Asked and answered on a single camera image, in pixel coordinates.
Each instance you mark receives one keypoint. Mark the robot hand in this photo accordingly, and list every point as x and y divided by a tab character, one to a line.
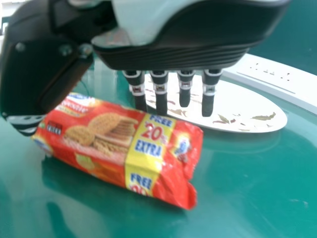
173	37

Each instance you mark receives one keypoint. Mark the red biscuit packet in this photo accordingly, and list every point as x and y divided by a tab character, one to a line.
111	148

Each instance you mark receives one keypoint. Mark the plate with brown leaf pattern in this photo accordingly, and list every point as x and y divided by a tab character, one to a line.
247	109

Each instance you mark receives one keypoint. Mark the white socket strip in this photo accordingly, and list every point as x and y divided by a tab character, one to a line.
284	74

